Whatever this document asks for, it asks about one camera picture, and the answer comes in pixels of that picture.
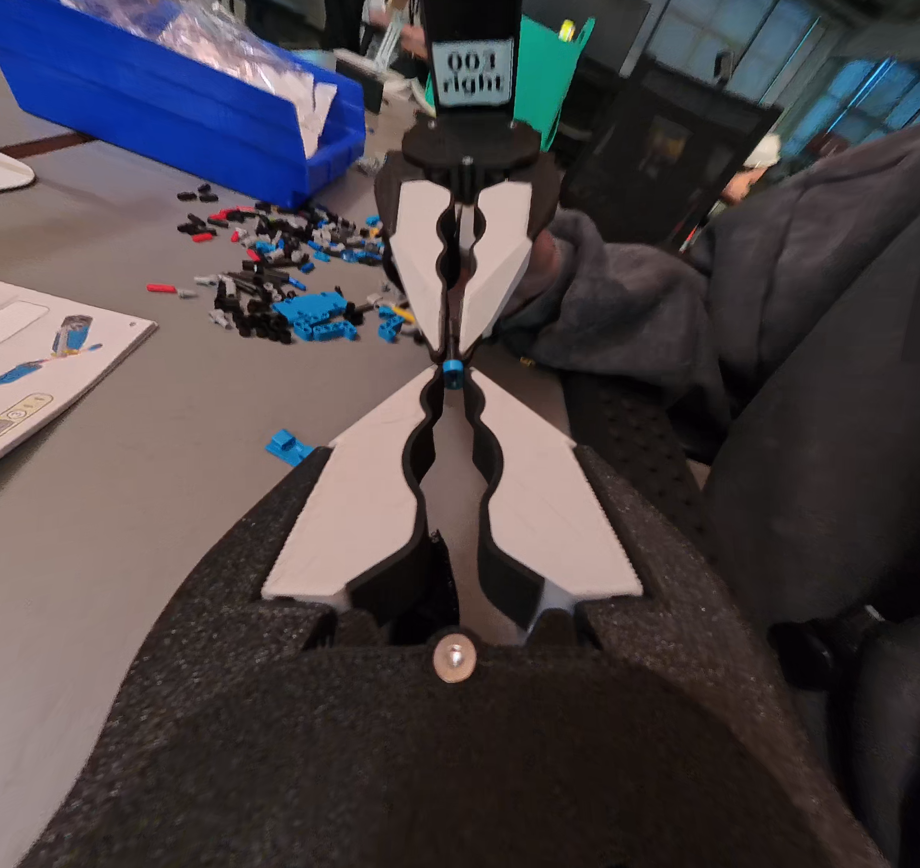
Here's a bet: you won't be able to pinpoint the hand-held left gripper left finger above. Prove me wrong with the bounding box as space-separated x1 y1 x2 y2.
262 367 461 628

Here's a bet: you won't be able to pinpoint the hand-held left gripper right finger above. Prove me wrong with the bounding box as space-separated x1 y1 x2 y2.
463 368 643 642

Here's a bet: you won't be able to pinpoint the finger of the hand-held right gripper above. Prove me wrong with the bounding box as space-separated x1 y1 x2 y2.
388 179 461 360
456 181 534 355

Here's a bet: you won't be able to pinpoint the blue angled panel piece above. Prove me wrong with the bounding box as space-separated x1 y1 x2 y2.
266 428 315 468

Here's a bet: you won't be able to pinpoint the pile of small building pieces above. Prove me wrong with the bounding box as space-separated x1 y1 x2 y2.
176 181 425 346

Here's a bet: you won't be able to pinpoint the person's right forearm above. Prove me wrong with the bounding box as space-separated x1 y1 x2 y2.
496 210 720 380

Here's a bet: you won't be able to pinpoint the person's right hand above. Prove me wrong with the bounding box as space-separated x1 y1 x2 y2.
530 231 563 301

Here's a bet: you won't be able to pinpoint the black cabinet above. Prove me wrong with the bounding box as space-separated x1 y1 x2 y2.
575 63 784 251

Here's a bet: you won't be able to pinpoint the clear plastic bags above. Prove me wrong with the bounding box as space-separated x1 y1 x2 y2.
61 0 339 157

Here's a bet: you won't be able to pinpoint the blue plastic bin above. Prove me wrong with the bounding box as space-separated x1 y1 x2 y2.
0 0 368 211

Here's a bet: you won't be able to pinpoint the person's dark grey jacket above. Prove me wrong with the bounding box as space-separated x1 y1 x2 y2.
690 127 920 868

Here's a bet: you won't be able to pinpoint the open instruction booklet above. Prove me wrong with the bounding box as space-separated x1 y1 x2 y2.
0 280 159 459

